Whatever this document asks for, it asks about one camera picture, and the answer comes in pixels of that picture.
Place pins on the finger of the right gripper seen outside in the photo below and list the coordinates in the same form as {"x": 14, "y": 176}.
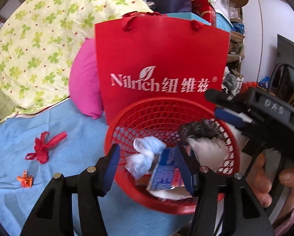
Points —
{"x": 222, "y": 98}

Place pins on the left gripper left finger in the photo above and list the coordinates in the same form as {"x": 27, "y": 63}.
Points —
{"x": 106, "y": 169}

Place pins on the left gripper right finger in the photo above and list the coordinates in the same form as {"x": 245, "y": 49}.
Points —
{"x": 189, "y": 169}

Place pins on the blue white toothpaste box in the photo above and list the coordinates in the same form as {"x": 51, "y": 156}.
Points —
{"x": 166, "y": 175}

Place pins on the light blue sock bundle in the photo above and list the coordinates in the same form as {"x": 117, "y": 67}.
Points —
{"x": 147, "y": 149}

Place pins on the red ribbon bow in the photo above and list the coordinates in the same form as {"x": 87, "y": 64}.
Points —
{"x": 43, "y": 146}

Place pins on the orange wrapper bundle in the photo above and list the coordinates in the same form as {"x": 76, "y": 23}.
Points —
{"x": 26, "y": 181}

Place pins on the red mesh trash basket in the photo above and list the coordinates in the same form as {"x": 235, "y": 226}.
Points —
{"x": 161, "y": 118}

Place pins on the light blue blanket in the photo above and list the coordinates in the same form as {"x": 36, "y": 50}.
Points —
{"x": 82, "y": 148}

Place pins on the red Nilrich paper bag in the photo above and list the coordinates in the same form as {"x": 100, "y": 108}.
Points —
{"x": 144, "y": 57}

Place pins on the light blue fashion box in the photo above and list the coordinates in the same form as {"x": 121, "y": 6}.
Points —
{"x": 188, "y": 16}

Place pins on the pink pillow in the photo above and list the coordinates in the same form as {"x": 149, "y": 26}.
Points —
{"x": 84, "y": 85}

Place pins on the dark red gift box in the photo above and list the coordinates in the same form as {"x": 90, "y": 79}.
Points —
{"x": 205, "y": 10}

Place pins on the green clover quilt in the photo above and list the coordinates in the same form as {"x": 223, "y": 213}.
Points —
{"x": 38, "y": 44}

